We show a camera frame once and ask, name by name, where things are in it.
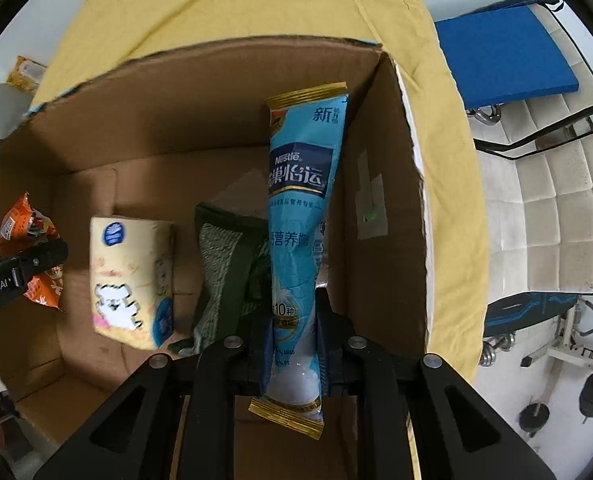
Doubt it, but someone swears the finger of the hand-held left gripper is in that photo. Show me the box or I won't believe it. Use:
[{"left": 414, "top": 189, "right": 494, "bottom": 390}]
[{"left": 10, "top": 239, "right": 70, "bottom": 288}]

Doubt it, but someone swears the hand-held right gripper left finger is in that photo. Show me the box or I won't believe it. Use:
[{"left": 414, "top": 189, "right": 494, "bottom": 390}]
[{"left": 34, "top": 309, "right": 273, "bottom": 480}]

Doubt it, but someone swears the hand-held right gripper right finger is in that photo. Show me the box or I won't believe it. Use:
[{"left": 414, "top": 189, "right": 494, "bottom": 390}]
[{"left": 316, "top": 285, "right": 563, "bottom": 480}]

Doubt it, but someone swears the orange snack packet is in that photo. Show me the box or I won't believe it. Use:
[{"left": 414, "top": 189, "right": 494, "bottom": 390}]
[{"left": 0, "top": 191, "right": 67, "bottom": 313}]

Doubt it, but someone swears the brown cardboard box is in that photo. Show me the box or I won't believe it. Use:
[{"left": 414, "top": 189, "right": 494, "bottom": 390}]
[{"left": 0, "top": 35, "right": 431, "bottom": 480}]

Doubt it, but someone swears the blue milk powder packet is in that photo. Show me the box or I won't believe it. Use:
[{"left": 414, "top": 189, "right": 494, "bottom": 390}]
[{"left": 249, "top": 82, "right": 349, "bottom": 441}]

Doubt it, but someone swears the yellow tissue pack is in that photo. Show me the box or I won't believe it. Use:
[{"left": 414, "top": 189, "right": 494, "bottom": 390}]
[{"left": 89, "top": 216, "right": 177, "bottom": 351}]

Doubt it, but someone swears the green woven cloth bag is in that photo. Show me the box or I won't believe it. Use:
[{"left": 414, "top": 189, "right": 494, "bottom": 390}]
[{"left": 179, "top": 202, "right": 277, "bottom": 358}]

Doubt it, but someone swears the chrome dumbbell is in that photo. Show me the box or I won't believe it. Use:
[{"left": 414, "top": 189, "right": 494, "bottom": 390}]
[{"left": 480, "top": 335, "right": 518, "bottom": 368}]

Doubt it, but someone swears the yellow snack packet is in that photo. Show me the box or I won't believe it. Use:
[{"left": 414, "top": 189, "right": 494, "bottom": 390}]
[{"left": 6, "top": 55, "right": 47, "bottom": 95}]

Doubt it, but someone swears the black and blue bench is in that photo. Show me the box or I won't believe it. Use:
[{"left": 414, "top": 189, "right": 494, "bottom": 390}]
[{"left": 483, "top": 291, "right": 579, "bottom": 343}]

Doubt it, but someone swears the small black weight plate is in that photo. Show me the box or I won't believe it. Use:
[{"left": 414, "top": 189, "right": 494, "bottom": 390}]
[{"left": 519, "top": 400, "right": 552, "bottom": 436}]

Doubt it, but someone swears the cream quilted leather chair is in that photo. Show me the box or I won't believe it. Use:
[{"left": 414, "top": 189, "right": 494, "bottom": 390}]
[{"left": 469, "top": 0, "right": 593, "bottom": 301}]

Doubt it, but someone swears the yellow blanket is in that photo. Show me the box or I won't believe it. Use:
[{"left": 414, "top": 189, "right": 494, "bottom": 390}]
[{"left": 29, "top": 0, "right": 490, "bottom": 386}]

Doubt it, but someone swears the blue foam pad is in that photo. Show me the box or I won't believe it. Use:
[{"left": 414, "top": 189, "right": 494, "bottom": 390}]
[{"left": 433, "top": 5, "right": 579, "bottom": 111}]

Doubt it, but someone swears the white exercise machine frame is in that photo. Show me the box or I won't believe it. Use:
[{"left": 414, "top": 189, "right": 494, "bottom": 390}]
[{"left": 521, "top": 299, "right": 593, "bottom": 368}]

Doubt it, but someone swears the metal ring hook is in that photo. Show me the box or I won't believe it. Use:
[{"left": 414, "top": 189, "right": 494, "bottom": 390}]
[{"left": 469, "top": 105, "right": 502, "bottom": 127}]

